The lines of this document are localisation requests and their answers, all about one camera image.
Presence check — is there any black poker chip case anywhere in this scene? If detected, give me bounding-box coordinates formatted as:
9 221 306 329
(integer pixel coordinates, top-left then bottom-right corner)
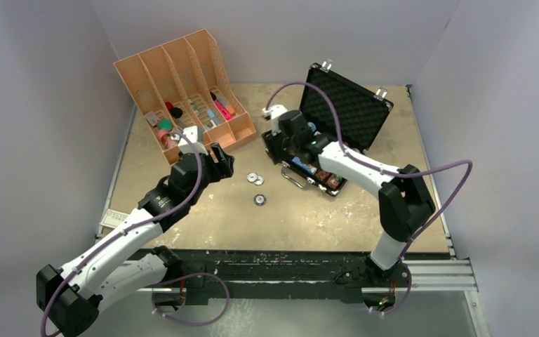
262 60 394 197

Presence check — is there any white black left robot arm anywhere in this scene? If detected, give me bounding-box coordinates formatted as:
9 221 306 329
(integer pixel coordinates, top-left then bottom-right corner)
36 143 235 336

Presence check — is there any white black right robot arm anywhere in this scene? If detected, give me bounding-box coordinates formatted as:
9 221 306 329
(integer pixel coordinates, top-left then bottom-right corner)
265 105 435 286

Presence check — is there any blue playing card deck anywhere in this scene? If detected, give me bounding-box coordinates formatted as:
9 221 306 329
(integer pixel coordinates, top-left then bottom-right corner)
291 157 317 176

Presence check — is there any black orange chip row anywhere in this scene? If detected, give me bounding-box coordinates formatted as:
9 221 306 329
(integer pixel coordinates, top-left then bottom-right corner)
315 169 331 183

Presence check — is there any red green chip row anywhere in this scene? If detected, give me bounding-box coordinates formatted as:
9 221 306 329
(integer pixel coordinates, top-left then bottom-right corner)
326 174 343 190

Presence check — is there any pink highlighter marker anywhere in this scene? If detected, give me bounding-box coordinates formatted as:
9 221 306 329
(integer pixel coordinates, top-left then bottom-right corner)
210 91 236 121

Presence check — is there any green round tape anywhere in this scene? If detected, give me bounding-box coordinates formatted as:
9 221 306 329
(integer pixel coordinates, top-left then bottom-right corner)
157 119 173 131

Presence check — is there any black red round object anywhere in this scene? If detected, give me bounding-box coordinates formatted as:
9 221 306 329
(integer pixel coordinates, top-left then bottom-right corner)
165 102 184 119

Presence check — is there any peach desk organizer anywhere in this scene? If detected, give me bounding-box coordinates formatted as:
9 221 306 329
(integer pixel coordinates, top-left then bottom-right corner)
114 29 257 165

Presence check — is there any small white red box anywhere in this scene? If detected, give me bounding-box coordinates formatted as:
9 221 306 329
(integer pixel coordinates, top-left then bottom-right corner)
100 209 128 229

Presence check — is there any chrome case handle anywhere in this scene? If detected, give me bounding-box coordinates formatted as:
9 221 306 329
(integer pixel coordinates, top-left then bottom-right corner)
281 166 315 190

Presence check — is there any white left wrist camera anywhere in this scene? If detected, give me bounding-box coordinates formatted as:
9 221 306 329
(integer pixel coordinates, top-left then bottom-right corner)
171 126 209 155

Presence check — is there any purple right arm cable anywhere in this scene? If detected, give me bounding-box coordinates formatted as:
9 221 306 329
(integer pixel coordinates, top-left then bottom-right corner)
265 82 474 261

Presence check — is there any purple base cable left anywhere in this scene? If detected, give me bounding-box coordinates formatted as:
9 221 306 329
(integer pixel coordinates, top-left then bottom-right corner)
151 272 231 326

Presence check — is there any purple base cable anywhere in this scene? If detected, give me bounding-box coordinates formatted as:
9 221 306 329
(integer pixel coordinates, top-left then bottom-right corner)
367 263 412 316
151 272 231 326

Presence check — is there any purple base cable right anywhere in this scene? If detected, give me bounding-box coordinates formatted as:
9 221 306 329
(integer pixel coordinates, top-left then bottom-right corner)
367 263 412 316

